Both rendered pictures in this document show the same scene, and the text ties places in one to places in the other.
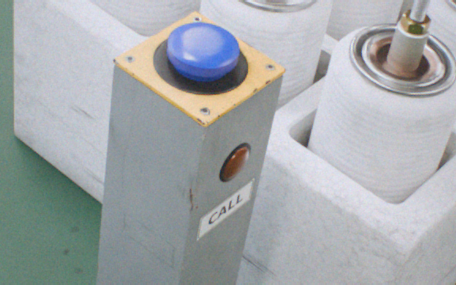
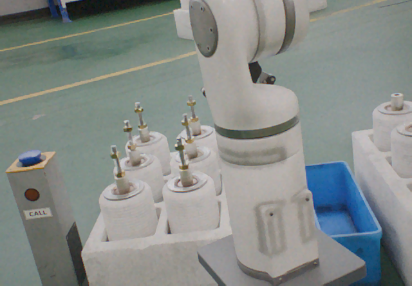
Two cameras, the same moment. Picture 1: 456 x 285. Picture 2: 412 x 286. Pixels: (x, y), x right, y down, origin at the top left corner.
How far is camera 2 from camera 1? 1.02 m
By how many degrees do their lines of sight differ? 57
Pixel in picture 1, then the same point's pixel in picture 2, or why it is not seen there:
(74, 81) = not seen: hidden behind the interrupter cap
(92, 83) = not seen: hidden behind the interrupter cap
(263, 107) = (37, 177)
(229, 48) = (29, 156)
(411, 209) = (101, 244)
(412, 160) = (111, 227)
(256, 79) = (32, 167)
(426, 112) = (105, 205)
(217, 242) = (41, 227)
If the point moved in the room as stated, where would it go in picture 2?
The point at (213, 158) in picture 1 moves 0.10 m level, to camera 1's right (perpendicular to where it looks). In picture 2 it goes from (17, 187) to (29, 207)
